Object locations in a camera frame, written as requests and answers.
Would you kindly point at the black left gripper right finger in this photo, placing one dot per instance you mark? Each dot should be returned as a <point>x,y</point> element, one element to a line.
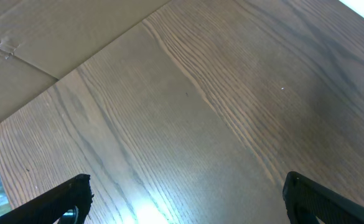
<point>309,202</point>

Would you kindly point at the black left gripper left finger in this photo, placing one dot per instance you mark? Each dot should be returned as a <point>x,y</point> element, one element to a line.
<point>69,202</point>

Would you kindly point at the brown cardboard sheet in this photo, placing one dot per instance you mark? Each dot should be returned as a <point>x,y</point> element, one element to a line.
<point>43,40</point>

